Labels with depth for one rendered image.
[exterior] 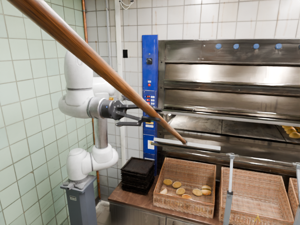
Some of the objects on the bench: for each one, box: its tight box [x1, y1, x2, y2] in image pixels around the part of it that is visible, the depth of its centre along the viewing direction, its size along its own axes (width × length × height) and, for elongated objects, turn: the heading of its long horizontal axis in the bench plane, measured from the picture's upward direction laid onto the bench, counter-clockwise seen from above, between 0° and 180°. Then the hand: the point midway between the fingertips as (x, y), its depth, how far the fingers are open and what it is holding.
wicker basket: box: [153, 157, 217, 219], centre depth 210 cm, size 49×56×28 cm
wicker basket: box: [219, 167, 294, 225], centre depth 191 cm, size 49×56×28 cm
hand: (152, 114), depth 79 cm, fingers closed on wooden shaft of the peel, 3 cm apart
